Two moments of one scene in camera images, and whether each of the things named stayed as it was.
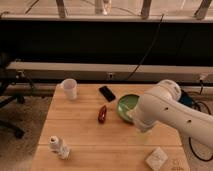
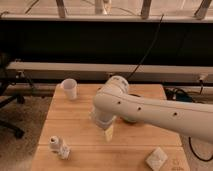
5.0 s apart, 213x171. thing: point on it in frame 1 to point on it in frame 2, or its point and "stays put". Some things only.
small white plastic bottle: [58, 145] stays put
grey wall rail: [107, 73] stays put
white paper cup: [69, 86] stays put
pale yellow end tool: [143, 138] to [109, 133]
